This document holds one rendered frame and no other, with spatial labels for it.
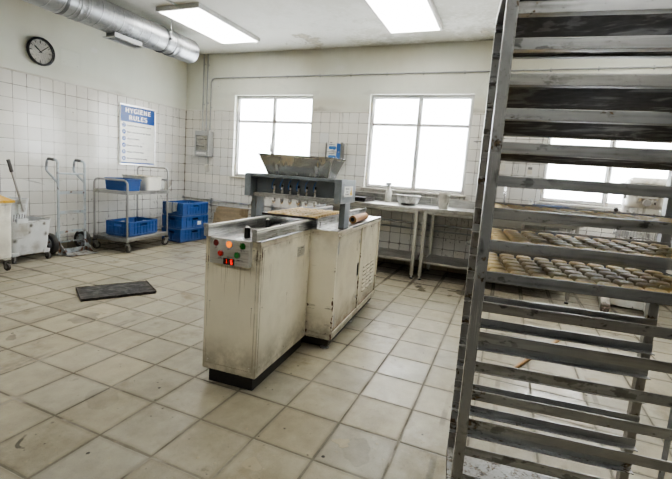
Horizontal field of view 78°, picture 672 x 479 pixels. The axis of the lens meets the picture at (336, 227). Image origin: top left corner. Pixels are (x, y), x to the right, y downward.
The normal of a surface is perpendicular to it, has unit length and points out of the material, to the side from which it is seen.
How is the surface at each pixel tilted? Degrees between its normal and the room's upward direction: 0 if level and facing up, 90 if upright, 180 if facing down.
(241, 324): 90
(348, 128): 90
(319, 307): 90
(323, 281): 90
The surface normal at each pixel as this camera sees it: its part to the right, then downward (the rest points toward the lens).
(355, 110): -0.39, 0.09
